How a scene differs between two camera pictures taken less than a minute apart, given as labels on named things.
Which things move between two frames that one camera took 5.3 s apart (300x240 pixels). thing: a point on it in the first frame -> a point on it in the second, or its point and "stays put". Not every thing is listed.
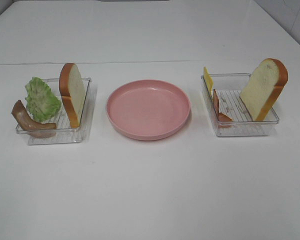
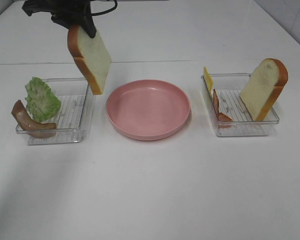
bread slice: x=73 y=92 -> x=91 y=55
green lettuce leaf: x=42 y=105 stays put
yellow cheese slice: x=209 y=80 stays put
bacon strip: x=220 y=116 stays put
